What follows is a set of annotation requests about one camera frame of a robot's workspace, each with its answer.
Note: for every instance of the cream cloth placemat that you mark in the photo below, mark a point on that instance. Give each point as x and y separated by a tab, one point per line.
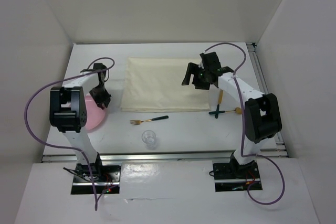
155	85

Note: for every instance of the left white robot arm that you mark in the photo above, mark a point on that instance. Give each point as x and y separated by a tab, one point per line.
68	113

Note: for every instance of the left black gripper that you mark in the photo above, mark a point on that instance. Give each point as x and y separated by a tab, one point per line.
104	99

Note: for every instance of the gold spoon green handle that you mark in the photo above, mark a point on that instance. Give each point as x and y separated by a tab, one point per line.
236	110

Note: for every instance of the aluminium rail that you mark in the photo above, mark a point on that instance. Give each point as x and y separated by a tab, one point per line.
159	157
280	149

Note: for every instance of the gold fork green handle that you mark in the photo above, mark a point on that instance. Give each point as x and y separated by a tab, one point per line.
139	122

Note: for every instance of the aluminium right side rail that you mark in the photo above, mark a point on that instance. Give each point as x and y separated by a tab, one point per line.
280	149

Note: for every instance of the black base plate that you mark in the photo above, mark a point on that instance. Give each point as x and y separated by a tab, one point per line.
226	180
106	183

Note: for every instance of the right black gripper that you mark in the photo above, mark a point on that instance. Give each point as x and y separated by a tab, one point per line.
191	68

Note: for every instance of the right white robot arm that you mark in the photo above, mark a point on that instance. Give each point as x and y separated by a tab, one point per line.
260	112

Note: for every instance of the clear plastic cup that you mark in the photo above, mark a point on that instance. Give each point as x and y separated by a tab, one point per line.
149	139

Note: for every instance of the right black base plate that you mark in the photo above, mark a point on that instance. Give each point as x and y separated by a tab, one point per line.
226	180

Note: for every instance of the aluminium front rail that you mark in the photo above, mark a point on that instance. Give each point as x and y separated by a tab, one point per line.
159	157

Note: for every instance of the gold knife green handle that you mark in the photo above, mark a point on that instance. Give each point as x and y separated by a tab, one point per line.
220	97

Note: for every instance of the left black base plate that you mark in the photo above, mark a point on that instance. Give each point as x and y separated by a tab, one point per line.
106	183

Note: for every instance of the pink plate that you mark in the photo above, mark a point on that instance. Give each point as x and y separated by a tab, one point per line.
95	114

